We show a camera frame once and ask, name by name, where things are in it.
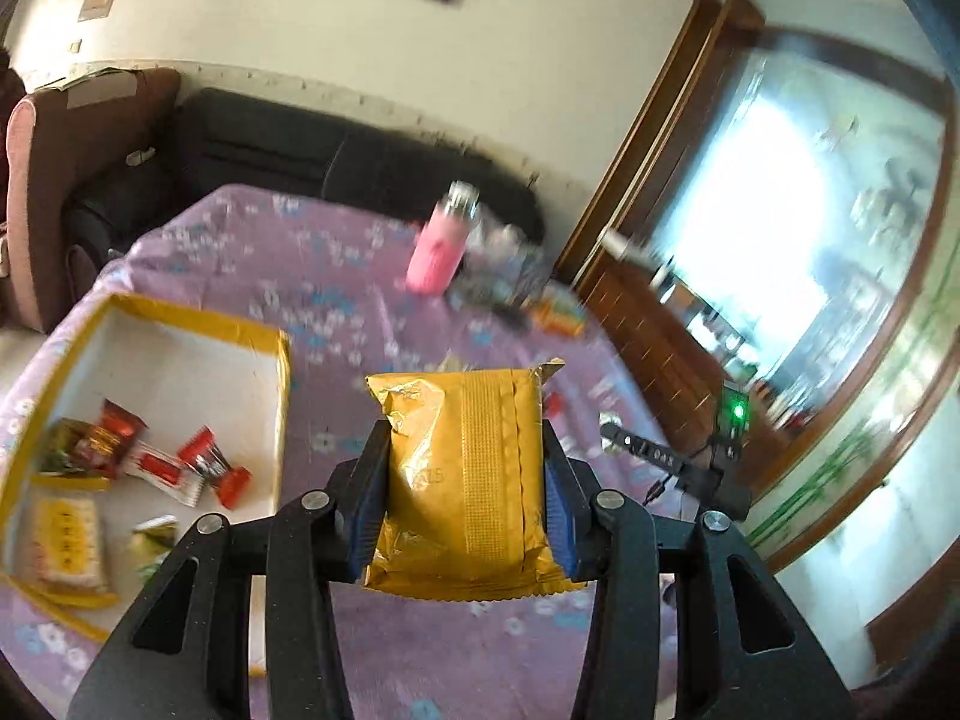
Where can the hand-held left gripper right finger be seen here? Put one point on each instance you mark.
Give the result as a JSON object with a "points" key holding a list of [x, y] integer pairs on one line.
{"points": [[559, 514]]}

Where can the gold foil snack packet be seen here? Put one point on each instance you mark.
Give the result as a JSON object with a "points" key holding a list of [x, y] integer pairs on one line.
{"points": [[457, 480]]}

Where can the yellow cracker packet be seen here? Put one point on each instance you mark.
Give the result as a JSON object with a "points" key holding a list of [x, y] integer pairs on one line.
{"points": [[67, 540]]}

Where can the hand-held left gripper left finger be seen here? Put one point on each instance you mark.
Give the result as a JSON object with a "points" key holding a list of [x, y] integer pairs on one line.
{"points": [[371, 499]]}

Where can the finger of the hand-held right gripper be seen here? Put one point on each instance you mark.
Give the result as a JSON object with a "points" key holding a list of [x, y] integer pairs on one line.
{"points": [[649, 452]]}

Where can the orange snack packet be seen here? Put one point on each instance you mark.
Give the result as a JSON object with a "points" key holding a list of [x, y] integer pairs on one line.
{"points": [[561, 315]]}

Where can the wooden door frame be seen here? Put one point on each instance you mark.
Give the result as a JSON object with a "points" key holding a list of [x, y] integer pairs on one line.
{"points": [[660, 127]]}

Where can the purple floral tablecloth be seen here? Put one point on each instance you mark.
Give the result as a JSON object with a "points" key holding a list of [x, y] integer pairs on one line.
{"points": [[337, 277]]}

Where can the red and black snack packet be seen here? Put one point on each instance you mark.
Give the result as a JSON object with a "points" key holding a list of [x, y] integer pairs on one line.
{"points": [[210, 461]]}

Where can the black sofa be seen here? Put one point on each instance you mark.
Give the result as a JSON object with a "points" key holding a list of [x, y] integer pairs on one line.
{"points": [[262, 142]]}

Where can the green and yellow snack packet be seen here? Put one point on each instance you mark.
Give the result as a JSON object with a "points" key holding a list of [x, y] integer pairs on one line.
{"points": [[71, 450]]}

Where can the white and red snack packet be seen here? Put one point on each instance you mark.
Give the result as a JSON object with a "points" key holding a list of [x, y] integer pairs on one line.
{"points": [[161, 469]]}

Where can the window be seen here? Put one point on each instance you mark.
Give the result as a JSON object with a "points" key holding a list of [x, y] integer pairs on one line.
{"points": [[795, 225]]}

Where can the pink bottle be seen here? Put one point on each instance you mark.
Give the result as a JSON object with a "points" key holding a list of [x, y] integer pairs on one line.
{"points": [[435, 255]]}

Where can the white box with yellow rim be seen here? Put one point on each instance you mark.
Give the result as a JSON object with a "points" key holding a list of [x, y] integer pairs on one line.
{"points": [[187, 375]]}

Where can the wooden cabinet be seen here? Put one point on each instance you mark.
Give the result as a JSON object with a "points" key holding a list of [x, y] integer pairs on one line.
{"points": [[660, 345]]}

